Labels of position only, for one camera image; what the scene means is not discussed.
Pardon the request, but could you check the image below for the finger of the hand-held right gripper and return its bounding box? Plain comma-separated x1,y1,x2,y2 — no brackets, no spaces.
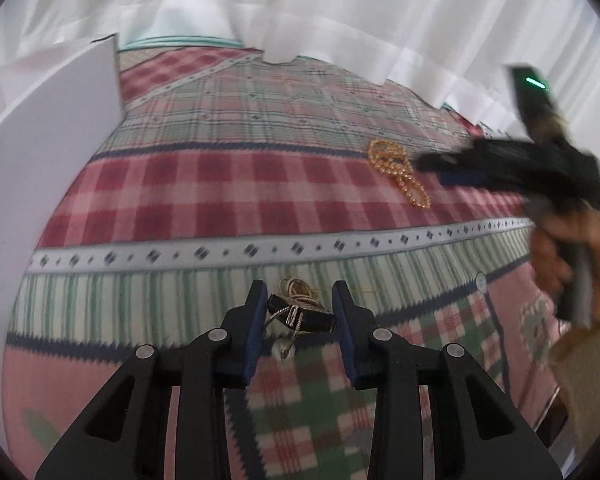
414,139,527,172
436,164,527,194

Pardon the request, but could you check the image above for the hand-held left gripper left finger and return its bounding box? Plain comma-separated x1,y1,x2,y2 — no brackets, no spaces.
35,280,268,480

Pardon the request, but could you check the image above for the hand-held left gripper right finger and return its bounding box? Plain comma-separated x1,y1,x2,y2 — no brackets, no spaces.
331,280,564,480

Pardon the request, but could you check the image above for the black strap bracelet with chain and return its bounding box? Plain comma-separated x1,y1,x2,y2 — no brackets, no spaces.
264,276,337,334

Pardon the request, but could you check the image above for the gold beaded necklace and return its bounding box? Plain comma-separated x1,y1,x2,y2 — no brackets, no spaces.
367,138,432,210

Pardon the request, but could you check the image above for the white cardboard box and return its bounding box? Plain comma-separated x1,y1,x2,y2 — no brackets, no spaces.
0,33,124,441

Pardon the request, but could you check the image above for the person's right forearm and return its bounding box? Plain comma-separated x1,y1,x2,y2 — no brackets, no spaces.
550,317,600,441

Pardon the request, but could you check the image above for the plaid pink green blanket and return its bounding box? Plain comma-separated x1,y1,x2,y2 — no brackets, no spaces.
2,40,581,480

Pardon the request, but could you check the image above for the white curtain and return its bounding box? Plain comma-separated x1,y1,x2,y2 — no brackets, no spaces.
0,0,600,136

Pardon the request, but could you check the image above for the teal bed sheet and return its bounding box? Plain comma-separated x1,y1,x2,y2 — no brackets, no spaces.
129,35,242,50

